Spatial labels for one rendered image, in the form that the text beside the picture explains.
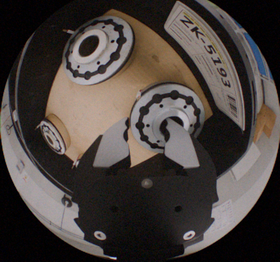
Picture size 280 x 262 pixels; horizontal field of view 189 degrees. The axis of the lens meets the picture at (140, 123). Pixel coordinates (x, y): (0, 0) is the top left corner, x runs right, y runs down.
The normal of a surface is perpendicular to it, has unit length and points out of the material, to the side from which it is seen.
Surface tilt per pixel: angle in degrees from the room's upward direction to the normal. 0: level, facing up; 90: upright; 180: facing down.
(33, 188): 90
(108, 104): 0
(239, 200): 90
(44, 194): 90
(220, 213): 90
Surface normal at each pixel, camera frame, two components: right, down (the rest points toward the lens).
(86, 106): -0.04, 0.50
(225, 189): -0.73, -0.61
